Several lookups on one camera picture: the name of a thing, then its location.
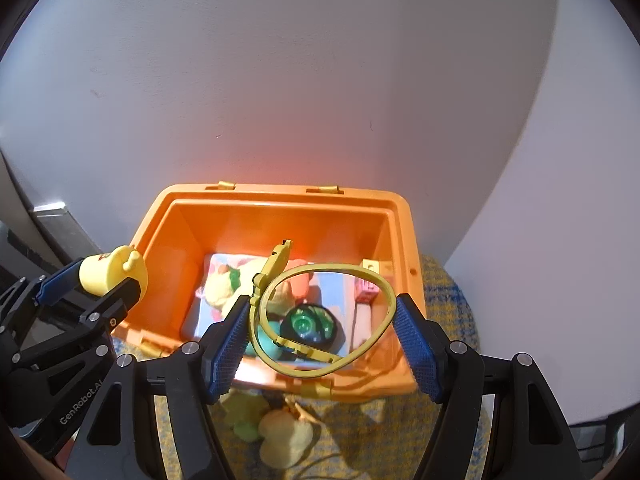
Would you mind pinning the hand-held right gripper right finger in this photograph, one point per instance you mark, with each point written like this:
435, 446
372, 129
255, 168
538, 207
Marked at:
417, 355

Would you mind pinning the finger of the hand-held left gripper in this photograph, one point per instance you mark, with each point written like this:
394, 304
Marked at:
117, 302
57, 282

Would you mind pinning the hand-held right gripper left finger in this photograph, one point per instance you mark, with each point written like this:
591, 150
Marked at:
225, 350

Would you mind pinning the yellow toy cup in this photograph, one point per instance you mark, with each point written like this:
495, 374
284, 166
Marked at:
102, 270

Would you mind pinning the teal star plush toy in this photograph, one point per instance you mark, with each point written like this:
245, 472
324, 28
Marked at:
270, 345

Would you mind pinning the yellow chick plush toy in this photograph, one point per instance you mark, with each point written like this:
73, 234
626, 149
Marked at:
222, 287

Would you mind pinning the small pink box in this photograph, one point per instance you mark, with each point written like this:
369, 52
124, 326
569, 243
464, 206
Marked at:
367, 292

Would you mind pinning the dark green shiny ball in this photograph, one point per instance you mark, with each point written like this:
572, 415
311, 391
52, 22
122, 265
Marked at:
310, 325

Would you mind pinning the orange plastic storage box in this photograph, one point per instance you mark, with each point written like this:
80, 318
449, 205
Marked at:
300, 225

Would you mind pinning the yellow blue plaid blanket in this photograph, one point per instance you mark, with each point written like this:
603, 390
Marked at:
450, 305

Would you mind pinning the green translucent frog toy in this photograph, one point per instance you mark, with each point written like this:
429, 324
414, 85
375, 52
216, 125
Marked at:
245, 412

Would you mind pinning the white flat panel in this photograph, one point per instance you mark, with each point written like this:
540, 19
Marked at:
50, 207

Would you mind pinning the pale green translucent toy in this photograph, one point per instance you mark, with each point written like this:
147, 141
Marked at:
285, 437

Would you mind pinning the dark furniture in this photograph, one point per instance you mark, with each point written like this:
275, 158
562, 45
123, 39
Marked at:
600, 435

